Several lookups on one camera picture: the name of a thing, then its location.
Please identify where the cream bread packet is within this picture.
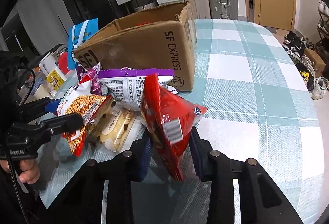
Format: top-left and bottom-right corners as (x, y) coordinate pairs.
(89, 102), (144, 152)

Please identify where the purple candy bag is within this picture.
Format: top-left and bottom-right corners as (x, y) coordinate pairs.
(76, 62), (102, 96)

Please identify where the white kettle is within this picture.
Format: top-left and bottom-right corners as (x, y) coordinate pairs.
(38, 52), (59, 75)

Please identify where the blue cartoon tote bag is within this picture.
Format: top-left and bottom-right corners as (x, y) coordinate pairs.
(67, 18), (99, 69)

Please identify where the white cup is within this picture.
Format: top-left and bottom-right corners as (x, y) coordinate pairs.
(31, 84), (51, 100)

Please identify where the yellow carton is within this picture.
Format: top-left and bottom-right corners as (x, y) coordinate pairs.
(46, 66), (65, 91)

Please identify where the black braided cable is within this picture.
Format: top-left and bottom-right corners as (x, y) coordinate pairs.
(5, 155), (30, 224)

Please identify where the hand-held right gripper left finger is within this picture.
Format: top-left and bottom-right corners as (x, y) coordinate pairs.
(51, 134), (155, 224)

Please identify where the purple silver snack bag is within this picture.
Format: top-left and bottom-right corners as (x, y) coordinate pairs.
(99, 67), (175, 111)

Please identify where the brown cardboard box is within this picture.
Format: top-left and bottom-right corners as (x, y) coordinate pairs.
(73, 1), (197, 92)

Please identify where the red triangular chip bag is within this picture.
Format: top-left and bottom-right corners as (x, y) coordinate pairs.
(140, 74), (208, 182)

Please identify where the wooden shoe rack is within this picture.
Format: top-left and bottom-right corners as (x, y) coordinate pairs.
(316, 0), (329, 45)

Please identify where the person's left hand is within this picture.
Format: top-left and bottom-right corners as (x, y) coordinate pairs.
(0, 157), (41, 185)

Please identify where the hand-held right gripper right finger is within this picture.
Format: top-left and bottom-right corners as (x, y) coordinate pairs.
(189, 126), (305, 224)

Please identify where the orange noodle snack bag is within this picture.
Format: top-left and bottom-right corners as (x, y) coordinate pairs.
(56, 85), (114, 158)

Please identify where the pile of shoes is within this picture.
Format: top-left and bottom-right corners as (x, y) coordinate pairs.
(283, 31), (329, 100)

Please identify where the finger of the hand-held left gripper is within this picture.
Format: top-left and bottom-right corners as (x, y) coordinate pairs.
(18, 97), (61, 117)
(38, 113), (85, 135)

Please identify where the small cardboard box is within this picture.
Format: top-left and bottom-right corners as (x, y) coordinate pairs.
(305, 48), (325, 78)

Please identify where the black trash bin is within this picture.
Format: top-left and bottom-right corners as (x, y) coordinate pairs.
(295, 65), (315, 91)

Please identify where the red container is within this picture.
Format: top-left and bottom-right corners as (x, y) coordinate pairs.
(58, 51), (75, 75)

